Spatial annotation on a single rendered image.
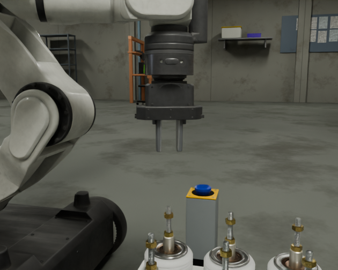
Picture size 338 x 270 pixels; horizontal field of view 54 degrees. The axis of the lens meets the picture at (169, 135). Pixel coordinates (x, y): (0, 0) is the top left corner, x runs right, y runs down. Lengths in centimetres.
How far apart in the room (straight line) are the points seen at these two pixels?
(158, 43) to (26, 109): 32
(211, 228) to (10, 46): 61
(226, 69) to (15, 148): 914
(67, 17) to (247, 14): 937
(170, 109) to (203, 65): 924
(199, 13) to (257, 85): 914
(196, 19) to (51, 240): 62
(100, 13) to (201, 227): 51
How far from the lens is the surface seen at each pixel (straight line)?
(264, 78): 974
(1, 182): 89
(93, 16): 60
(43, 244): 90
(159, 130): 60
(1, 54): 84
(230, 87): 974
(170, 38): 57
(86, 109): 81
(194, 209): 80
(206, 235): 82
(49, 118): 73
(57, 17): 60
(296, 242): 66
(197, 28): 61
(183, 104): 59
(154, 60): 58
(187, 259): 68
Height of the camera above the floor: 58
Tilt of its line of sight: 9 degrees down
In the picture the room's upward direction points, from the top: straight up
